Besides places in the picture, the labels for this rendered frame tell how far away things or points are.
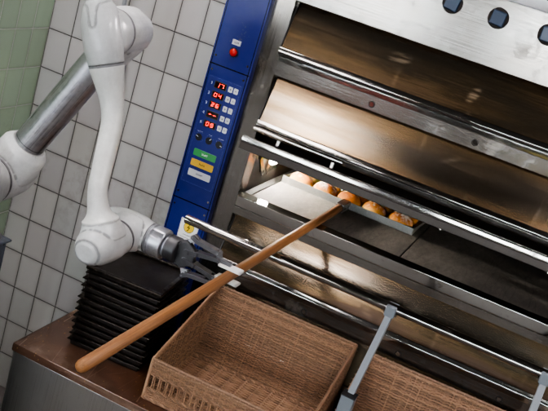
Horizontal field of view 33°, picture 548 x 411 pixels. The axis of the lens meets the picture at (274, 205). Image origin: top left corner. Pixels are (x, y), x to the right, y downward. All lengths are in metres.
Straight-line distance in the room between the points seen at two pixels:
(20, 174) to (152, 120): 0.67
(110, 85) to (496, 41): 1.20
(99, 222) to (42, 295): 1.35
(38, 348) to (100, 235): 0.83
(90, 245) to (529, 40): 1.46
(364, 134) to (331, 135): 0.11
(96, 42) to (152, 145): 0.92
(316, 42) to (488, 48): 0.56
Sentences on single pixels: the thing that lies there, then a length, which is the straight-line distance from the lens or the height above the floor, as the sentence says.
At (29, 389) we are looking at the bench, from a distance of 3.28.
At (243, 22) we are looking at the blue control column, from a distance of 3.19.
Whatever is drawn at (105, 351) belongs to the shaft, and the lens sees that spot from 2.02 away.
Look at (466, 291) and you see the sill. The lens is 3.14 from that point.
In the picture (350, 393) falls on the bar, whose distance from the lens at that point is 2.71.
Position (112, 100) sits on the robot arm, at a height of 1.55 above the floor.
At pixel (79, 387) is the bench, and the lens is 3.16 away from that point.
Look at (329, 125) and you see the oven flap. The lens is 3.14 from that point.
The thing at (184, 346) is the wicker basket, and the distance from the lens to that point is 3.27.
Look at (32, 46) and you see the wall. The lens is 3.56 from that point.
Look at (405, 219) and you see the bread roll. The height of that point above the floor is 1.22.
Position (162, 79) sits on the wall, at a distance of 3.37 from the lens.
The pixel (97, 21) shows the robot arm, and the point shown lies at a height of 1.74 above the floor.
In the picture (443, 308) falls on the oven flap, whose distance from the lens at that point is 3.20.
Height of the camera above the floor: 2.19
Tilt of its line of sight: 18 degrees down
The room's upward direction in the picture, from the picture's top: 17 degrees clockwise
